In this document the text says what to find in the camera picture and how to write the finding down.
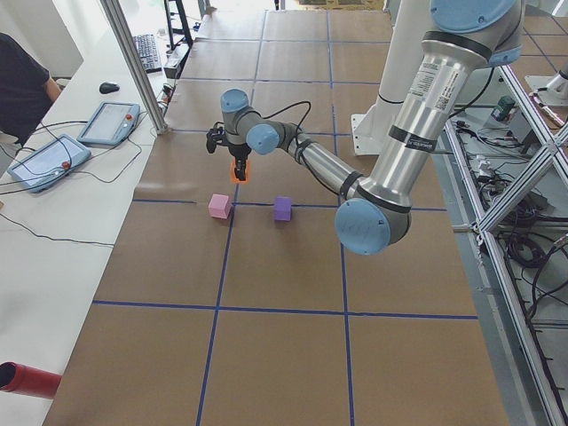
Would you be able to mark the aluminium frame post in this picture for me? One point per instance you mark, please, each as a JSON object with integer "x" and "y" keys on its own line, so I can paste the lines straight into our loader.
{"x": 118, "y": 23}

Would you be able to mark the orange foam cube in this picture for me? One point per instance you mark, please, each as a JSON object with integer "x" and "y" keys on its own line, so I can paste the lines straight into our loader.
{"x": 239, "y": 171}

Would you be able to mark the purple foam cube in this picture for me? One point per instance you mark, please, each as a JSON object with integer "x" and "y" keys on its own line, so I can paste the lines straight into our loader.
{"x": 282, "y": 208}

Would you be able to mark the black keyboard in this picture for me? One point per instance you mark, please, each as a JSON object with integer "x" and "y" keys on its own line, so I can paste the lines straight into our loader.
{"x": 148, "y": 52}

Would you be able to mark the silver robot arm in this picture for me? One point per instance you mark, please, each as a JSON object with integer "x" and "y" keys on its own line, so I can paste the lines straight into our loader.
{"x": 443, "y": 42}

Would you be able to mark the blue teach pendant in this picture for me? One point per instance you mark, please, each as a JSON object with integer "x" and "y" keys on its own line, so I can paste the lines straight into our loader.
{"x": 111, "y": 124}
{"x": 44, "y": 167}

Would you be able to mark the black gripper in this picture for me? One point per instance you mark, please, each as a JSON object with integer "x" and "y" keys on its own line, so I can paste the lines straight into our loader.
{"x": 240, "y": 153}

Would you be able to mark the black computer mouse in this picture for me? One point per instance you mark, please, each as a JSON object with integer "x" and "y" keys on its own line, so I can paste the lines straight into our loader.
{"x": 108, "y": 87}

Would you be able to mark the far blue teach pendant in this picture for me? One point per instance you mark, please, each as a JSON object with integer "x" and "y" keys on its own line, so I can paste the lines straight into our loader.
{"x": 111, "y": 124}

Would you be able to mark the pink foam cube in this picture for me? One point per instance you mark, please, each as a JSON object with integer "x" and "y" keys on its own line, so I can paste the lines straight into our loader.
{"x": 220, "y": 206}

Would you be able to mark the person in dark shirt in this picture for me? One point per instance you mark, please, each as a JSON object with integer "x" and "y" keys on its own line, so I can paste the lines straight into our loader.
{"x": 27, "y": 91}

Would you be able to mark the red cylinder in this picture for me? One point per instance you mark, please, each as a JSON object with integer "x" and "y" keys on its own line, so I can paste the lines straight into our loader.
{"x": 28, "y": 381}

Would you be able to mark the near blue teach pendant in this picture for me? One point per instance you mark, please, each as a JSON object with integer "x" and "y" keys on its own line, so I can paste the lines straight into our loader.
{"x": 44, "y": 167}

